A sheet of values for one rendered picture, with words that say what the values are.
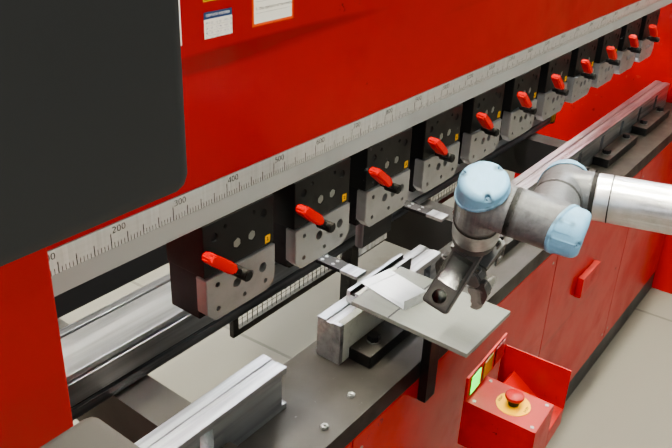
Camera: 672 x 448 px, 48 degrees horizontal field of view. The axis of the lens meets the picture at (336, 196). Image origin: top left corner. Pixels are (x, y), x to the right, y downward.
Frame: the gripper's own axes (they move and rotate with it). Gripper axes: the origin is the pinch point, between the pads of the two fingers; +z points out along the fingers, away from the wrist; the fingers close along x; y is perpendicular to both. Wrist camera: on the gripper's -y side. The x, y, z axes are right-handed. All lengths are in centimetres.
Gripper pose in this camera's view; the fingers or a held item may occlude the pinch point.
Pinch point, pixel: (459, 298)
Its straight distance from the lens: 138.4
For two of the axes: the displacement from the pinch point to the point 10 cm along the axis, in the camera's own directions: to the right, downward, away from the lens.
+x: -7.8, -4.9, 3.9
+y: 6.3, -6.7, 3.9
